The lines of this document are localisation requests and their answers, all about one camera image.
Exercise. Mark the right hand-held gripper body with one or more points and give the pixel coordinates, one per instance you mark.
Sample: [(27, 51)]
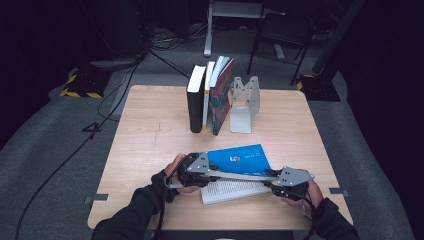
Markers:
[(293, 176)]

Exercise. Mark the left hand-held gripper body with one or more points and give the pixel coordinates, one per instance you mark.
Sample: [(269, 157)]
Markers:
[(200, 165)]

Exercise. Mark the metal expandable book rack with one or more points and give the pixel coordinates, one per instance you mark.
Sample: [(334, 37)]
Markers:
[(241, 120)]

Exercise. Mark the black hardcover book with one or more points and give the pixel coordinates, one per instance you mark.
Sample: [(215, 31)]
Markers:
[(196, 106)]

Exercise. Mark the red and blue illustrated book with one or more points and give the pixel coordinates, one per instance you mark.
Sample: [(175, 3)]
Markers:
[(220, 103)]

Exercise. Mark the yellow book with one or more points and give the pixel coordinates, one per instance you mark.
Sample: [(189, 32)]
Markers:
[(207, 96)]

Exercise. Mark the person's right hand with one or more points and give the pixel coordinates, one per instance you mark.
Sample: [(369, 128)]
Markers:
[(315, 193)]

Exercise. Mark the person's left hand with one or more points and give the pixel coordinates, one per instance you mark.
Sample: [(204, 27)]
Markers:
[(170, 168)]

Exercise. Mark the grey tape strip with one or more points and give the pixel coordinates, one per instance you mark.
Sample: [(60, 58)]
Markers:
[(340, 192), (96, 198)]

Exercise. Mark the yellow black striped stand base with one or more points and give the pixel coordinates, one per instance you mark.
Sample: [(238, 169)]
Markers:
[(320, 90), (83, 85)]

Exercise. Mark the black chair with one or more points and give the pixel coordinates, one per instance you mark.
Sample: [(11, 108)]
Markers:
[(283, 30)]

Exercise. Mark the dark slanted pole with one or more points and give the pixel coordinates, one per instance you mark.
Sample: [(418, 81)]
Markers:
[(336, 36)]

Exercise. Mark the grey metal desk frame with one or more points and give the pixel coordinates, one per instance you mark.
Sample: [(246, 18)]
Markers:
[(208, 33)]

